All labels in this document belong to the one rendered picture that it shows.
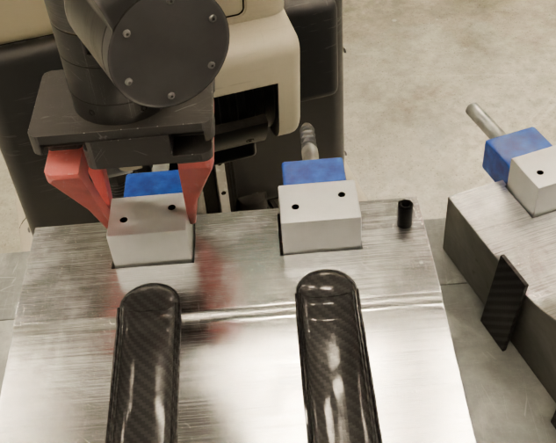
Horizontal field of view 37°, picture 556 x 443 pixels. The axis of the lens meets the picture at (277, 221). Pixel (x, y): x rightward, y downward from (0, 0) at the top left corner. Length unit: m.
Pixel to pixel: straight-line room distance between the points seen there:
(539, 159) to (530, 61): 1.75
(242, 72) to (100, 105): 0.46
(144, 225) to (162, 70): 0.18
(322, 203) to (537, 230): 0.16
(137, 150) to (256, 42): 0.45
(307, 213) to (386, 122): 1.59
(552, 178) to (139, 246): 0.29
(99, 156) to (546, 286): 0.30
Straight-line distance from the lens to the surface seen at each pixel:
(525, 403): 0.59
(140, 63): 0.37
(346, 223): 0.52
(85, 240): 0.57
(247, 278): 0.53
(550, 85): 2.28
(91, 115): 0.47
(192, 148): 0.48
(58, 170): 0.50
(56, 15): 0.45
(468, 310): 0.63
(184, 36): 0.37
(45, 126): 0.49
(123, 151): 0.48
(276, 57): 0.91
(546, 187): 0.61
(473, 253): 0.62
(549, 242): 0.61
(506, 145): 0.66
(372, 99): 2.19
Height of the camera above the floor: 1.28
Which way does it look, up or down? 44 degrees down
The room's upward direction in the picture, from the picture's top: 5 degrees counter-clockwise
